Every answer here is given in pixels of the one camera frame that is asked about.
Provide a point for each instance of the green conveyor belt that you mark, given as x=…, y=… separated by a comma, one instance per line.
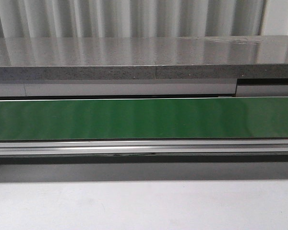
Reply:
x=257, y=117

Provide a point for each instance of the white pleated curtain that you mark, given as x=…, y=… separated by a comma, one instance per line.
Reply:
x=142, y=18

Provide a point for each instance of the grey speckled stone counter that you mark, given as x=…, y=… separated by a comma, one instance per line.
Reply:
x=242, y=66

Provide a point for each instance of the aluminium conveyor frame rail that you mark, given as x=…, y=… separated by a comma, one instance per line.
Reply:
x=197, y=147

